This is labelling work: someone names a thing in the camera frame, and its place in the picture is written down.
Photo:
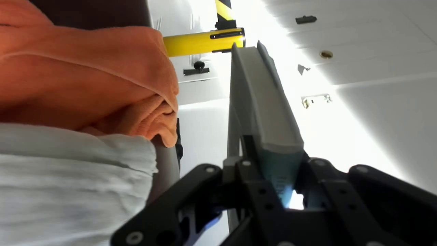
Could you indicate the cream square pillow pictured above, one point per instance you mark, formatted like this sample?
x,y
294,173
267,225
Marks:
x,y
69,191

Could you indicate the small black screw knob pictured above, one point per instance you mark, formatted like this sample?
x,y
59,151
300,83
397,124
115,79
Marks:
x,y
197,68

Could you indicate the small black bracket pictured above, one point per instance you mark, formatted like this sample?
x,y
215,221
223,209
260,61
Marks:
x,y
307,19

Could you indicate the orange fleece blanket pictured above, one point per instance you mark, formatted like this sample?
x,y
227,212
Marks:
x,y
83,76

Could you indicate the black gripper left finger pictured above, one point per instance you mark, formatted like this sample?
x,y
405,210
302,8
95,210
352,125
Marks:
x,y
182,209

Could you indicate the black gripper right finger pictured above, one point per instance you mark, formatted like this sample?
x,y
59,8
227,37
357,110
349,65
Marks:
x,y
383,209

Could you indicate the teal Subscribed hardcover book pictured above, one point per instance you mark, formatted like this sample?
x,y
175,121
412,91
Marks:
x,y
260,99

